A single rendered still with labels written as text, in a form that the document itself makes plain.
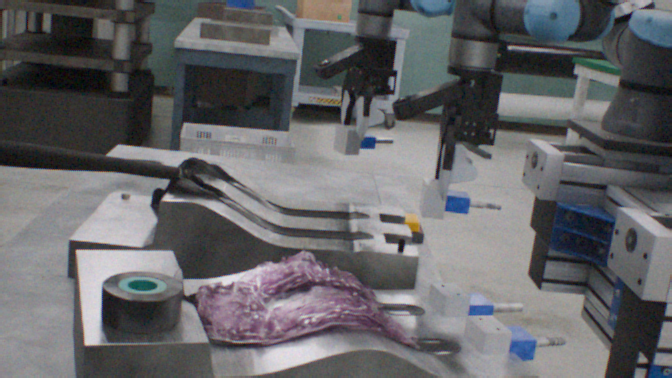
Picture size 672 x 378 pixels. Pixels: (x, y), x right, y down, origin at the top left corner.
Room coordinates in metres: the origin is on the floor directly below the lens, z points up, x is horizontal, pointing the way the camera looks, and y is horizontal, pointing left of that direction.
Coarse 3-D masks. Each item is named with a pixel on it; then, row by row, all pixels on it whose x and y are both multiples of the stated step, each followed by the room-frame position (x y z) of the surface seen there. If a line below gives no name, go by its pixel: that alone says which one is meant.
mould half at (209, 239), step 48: (192, 192) 1.19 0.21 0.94; (240, 192) 1.29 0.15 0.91; (96, 240) 1.14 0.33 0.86; (144, 240) 1.17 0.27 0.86; (192, 240) 1.14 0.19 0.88; (240, 240) 1.15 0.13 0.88; (288, 240) 1.18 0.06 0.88; (336, 240) 1.19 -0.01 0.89; (384, 240) 1.21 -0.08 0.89; (384, 288) 1.16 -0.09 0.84
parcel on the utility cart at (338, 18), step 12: (300, 0) 7.18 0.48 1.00; (312, 0) 7.08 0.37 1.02; (324, 0) 7.11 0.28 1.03; (336, 0) 7.13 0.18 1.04; (348, 0) 7.16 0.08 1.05; (300, 12) 7.14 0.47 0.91; (312, 12) 7.08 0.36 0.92; (324, 12) 7.11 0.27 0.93; (336, 12) 7.13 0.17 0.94; (348, 12) 7.16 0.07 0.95
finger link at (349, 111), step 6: (348, 96) 1.77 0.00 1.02; (354, 96) 1.77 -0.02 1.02; (360, 96) 1.79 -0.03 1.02; (348, 102) 1.77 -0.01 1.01; (354, 102) 1.77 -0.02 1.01; (342, 108) 1.78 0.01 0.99; (348, 108) 1.77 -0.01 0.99; (354, 108) 1.79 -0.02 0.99; (342, 114) 1.78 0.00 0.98; (348, 114) 1.77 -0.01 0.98; (354, 114) 1.79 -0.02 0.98; (342, 120) 1.78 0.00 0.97; (348, 120) 1.78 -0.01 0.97
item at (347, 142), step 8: (336, 128) 1.76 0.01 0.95; (344, 128) 1.73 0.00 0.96; (352, 128) 1.74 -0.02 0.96; (336, 136) 1.75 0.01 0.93; (344, 136) 1.73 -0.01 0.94; (352, 136) 1.73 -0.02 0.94; (368, 136) 1.75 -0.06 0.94; (336, 144) 1.75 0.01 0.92; (344, 144) 1.72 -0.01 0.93; (352, 144) 1.73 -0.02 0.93; (360, 144) 1.74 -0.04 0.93; (368, 144) 1.75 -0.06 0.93; (344, 152) 1.72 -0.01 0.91; (352, 152) 1.73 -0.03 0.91
